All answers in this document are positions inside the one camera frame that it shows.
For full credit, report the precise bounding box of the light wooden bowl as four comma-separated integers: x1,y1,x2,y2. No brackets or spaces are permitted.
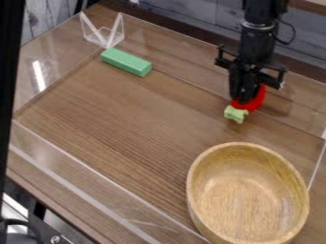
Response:
186,142,310,244

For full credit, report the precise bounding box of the clear acrylic table barrier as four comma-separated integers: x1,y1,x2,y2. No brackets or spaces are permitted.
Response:
9,17,326,244

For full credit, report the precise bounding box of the green rectangular block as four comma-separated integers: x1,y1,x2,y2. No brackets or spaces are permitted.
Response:
101,48,153,77

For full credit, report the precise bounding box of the red felt strawberry toy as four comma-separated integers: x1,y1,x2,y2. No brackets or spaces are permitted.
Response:
225,85,266,124

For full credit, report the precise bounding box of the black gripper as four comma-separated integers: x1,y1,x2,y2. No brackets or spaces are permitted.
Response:
216,22,286,103

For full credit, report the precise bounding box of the black cable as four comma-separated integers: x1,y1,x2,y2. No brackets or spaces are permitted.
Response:
273,18,297,47

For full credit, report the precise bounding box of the clear acrylic corner bracket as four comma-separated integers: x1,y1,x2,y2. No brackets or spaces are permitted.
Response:
79,12,125,49

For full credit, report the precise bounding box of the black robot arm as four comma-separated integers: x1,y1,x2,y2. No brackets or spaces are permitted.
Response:
216,0,288,105

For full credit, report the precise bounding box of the black metal table bracket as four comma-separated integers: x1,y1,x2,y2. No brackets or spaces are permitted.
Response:
29,198,74,244

